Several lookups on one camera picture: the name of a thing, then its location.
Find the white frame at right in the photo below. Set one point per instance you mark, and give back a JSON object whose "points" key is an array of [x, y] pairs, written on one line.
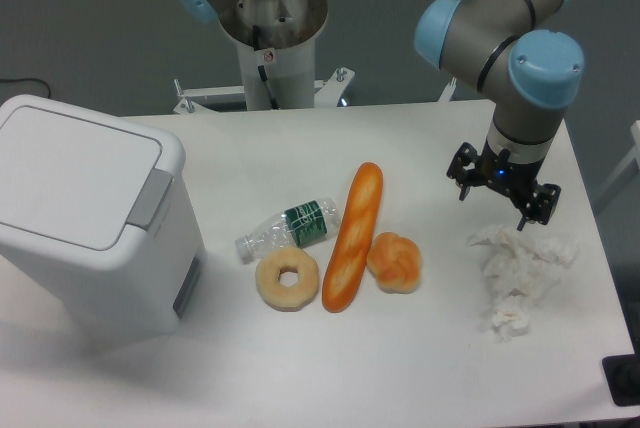
{"points": [[626, 170]]}

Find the white trash can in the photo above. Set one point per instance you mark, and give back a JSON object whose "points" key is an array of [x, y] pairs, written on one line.
{"points": [[94, 209]]}

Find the orange baguette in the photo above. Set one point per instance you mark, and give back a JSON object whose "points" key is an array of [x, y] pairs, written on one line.
{"points": [[348, 260]]}

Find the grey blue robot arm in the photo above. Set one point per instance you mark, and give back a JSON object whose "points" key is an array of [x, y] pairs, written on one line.
{"points": [[498, 47]]}

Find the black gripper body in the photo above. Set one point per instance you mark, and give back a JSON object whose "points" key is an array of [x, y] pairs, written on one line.
{"points": [[508, 167]]}

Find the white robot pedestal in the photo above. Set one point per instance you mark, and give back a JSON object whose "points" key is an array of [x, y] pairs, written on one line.
{"points": [[275, 43]]}

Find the crumpled white tissue small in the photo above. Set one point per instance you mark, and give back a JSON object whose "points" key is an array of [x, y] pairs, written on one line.
{"points": [[509, 318]]}

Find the knotted bread roll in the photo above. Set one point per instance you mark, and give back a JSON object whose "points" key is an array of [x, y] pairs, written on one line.
{"points": [[395, 262]]}

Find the crumpled white tissue large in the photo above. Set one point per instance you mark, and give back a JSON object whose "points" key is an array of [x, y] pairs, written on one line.
{"points": [[520, 265]]}

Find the black device at edge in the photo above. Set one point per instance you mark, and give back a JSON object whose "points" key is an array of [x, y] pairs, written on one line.
{"points": [[622, 376]]}

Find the clear plastic bottle green label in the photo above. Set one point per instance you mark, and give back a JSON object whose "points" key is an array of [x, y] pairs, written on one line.
{"points": [[299, 227]]}

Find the glazed donut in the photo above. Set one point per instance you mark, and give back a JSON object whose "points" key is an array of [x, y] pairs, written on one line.
{"points": [[287, 297]]}

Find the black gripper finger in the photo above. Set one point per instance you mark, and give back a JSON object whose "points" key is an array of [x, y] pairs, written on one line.
{"points": [[462, 169], [537, 205]]}

